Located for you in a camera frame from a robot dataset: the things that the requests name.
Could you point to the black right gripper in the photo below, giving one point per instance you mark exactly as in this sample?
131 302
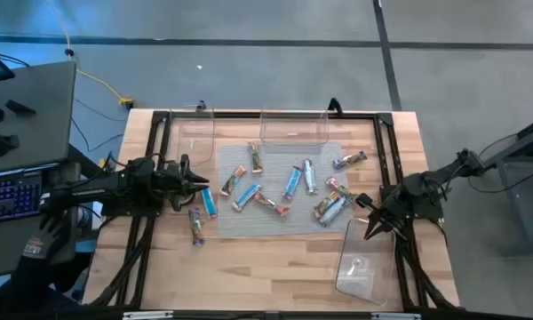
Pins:
393 204

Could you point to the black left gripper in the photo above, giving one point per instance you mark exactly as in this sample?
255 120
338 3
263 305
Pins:
171 182

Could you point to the orange granola bar wrapper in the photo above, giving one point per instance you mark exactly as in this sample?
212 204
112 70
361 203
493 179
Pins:
256 157
325 204
233 180

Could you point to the purple granola bar wrapper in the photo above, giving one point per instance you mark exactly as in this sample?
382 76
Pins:
196 226
350 160

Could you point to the white blue granola bar wrapper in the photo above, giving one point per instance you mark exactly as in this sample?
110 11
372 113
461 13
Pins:
334 212
310 176

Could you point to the red chocolate chip granola bar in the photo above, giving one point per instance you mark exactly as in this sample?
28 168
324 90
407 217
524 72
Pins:
271 203
341 189

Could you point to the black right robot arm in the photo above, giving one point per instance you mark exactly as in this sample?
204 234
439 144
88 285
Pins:
439 178

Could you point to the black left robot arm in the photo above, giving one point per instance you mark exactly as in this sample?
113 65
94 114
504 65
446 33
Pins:
106 189

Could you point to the person's forearm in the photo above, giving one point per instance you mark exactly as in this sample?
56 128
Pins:
22 289

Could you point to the clear plastic bin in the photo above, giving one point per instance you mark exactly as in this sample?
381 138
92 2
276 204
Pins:
364 275
195 133
293 133

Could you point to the grey woven placemat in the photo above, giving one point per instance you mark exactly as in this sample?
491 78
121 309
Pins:
284 226

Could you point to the black rounded clamp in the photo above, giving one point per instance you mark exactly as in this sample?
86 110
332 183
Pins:
335 106

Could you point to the person's hand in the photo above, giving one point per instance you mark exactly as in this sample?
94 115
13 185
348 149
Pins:
42 242

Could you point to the backlit black keyboard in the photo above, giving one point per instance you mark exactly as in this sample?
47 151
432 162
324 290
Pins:
9 195

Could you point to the black plastic part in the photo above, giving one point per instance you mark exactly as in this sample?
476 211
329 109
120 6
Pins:
2 143
20 107

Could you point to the black metal table frame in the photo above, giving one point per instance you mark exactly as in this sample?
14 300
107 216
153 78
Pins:
240 114

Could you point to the silver bracket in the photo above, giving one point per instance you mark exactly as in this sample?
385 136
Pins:
395 316
146 315

